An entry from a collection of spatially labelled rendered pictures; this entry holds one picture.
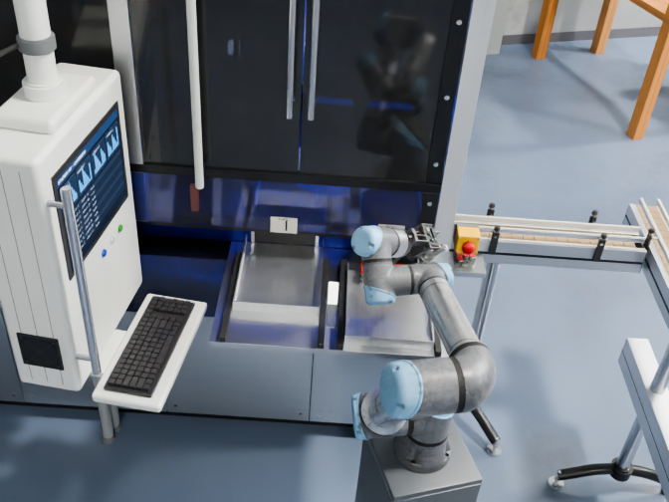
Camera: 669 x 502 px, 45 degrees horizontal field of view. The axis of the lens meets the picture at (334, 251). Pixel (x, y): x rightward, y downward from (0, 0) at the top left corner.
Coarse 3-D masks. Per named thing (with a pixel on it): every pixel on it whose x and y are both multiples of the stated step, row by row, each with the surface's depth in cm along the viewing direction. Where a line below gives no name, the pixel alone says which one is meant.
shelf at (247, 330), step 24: (336, 264) 263; (408, 264) 265; (216, 312) 241; (240, 312) 242; (216, 336) 233; (240, 336) 233; (264, 336) 234; (288, 336) 235; (312, 336) 235; (336, 336) 236
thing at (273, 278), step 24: (240, 264) 254; (264, 264) 260; (288, 264) 261; (312, 264) 261; (240, 288) 250; (264, 288) 251; (288, 288) 251; (312, 288) 252; (264, 312) 242; (288, 312) 242; (312, 312) 241
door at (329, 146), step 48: (336, 0) 210; (384, 0) 210; (432, 0) 210; (336, 48) 218; (384, 48) 218; (432, 48) 218; (336, 96) 227; (384, 96) 227; (432, 96) 226; (336, 144) 237; (384, 144) 236
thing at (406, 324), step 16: (352, 272) 260; (352, 288) 253; (352, 304) 247; (400, 304) 249; (416, 304) 249; (352, 320) 242; (368, 320) 242; (384, 320) 242; (400, 320) 243; (416, 320) 243; (352, 336) 231; (368, 336) 236; (384, 336) 237; (400, 336) 237; (416, 336) 238; (432, 336) 234
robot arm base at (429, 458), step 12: (396, 444) 214; (408, 444) 209; (420, 444) 206; (432, 444) 206; (444, 444) 209; (396, 456) 214; (408, 456) 210; (420, 456) 208; (432, 456) 208; (444, 456) 210; (408, 468) 211; (420, 468) 209; (432, 468) 209
